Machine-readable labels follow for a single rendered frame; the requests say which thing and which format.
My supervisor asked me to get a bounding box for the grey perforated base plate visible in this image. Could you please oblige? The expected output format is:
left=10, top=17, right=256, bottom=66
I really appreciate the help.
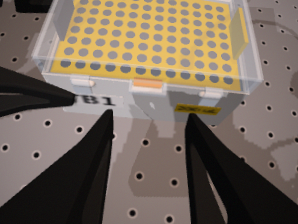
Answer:
left=0, top=0, right=298, bottom=224

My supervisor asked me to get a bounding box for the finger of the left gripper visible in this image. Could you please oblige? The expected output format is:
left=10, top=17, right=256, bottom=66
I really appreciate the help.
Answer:
left=0, top=67, right=75, bottom=117
left=14, top=0, right=53, bottom=13

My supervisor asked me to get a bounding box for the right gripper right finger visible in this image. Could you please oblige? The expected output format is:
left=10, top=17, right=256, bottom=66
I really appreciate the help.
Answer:
left=185, top=113, right=298, bottom=224

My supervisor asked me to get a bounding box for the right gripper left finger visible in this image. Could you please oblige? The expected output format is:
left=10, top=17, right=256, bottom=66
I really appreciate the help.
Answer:
left=0, top=109, right=114, bottom=224

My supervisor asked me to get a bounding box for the clear plastic box lid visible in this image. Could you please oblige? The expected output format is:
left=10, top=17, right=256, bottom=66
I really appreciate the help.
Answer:
left=31, top=0, right=264, bottom=126

